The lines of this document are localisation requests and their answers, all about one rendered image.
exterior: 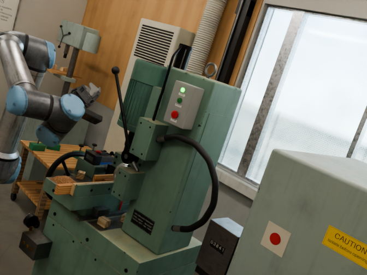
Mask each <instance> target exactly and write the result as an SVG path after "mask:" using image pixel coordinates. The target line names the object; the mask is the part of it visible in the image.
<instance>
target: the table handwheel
mask: <svg viewBox="0 0 367 275"><path fill-rule="evenodd" d="M84 156H85V153H83V152H79V151H72V152H68V153H66V154H64V155H62V156H60V157H59V158H58V159H56V160H55V161H54V162H53V164H52V165H51V166H50V168H49V169H48V171H47V173H46V176H45V178H46V177H52V174H53V173H54V171H55V169H56V168H57V167H58V166H59V165H60V164H61V163H62V165H63V167H64V170H65V173H64V174H63V176H70V174H74V173H73V172H71V171H69V170H68V168H67V166H66V163H65V160H66V159H68V158H71V157H84ZM44 182H45V180H44ZM45 193H46V195H47V197H48V198H49V199H50V200H52V198H53V197H52V196H51V195H49V194H48V193H47V192H45Z"/></svg>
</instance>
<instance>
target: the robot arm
mask: <svg viewBox="0 0 367 275"><path fill-rule="evenodd" d="M55 57H56V49H55V46H54V44H53V43H51V42H49V41H46V40H43V39H40V38H37V37H34V36H31V35H28V34H25V33H22V32H18V31H5V32H2V33H0V60H1V64H2V67H3V71H4V74H5V78H6V81H7V84H8V88H9V91H8V93H7V97H6V103H5V104H6V105H5V108H4V111H3V114H2V117H1V120H0V184H11V183H13V182H14V181H15V180H16V179H17V176H18V175H19V172H20V169H21V157H20V156H19V152H18V151H17V147H18V145H19V142H20V139H21V136H22V133H23V131H24V128H25V126H26V123H27V120H28V118H34V119H38V120H42V121H43V123H42V124H41V125H39V126H38V128H37V129H36V130H35V134H36V136H37V138H38V140H39V141H40V142H42V143H43V144H44V145H46V146H49V147H55V146H56V145H57V144H59V143H60V141H61V140H62V139H63V138H64V137H65V136H66V135H67V134H68V133H69V132H70V131H71V129H72V128H73V127H74V126H75V125H76V124H77V123H78V122H79V121H80V120H81V119H84V120H86V121H88V122H91V123H93V124H98V123H100V122H102V120H103V117H102V116H101V115H99V114H97V113H95V112H93V111H91V110H89V109H87V108H88V107H90V106H91V105H92V104H93V103H94V101H95V100H96V99H97V98H98V97H99V96H100V92H101V88H100V87H98V88H97V87H96V86H95V85H94V84H93V83H91V82H90V83H89V87H90V88H88V87H87V86H84V84H83V85H82V86H80V87H77V88H75V89H73V90H71V91H70V92H69V93H68V94H65V95H63V96H62V97H58V96H55V95H51V94H47V93H43V92H39V87H40V85H41V82H42V80H43V77H44V74H45V73H46V70H47V69H51V68H52V67H53V66H54V62H55Z"/></svg>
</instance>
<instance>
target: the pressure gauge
mask: <svg viewBox="0 0 367 275"><path fill-rule="evenodd" d="M38 220H39V219H38V217H37V216H36V215H35V214H34V213H29V214H28V215H26V216H25V217H24V219H23V224H24V225H25V226H27V227H28V228H29V231H32V230H33V227H34V226H36V225H37V223H38Z"/></svg>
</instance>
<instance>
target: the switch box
mask: <svg viewBox="0 0 367 275"><path fill-rule="evenodd" d="M182 87H184V88H185V92H184V93H182V92H181V88H182ZM179 92H180V93H182V94H185V97H183V96H181V95H179ZM203 94H204V89H202V88H199V87H196V86H194V85H190V84H188V83H185V82H182V81H178V80H176V81H175V85H174V88H173V91H172V94H171V97H170V101H169V104H168V107H167V110H166V113H165V116H164V121H166V122H168V123H170V124H172V125H175V126H177V127H179V128H181V129H188V130H192V127H193V124H194V120H195V118H196V115H197V112H198V109H199V106H200V102H201V100H202V97H203ZM178 97H181V98H182V103H181V104H179V103H177V99H178ZM175 103H177V104H179V105H182V106H181V107H178V106H175ZM174 110H175V111H177V112H178V117H177V118H173V119H175V120H177V121H176V123H175V122H173V121H171V120H170V119H171V118H172V117H171V112H172V111H174Z"/></svg>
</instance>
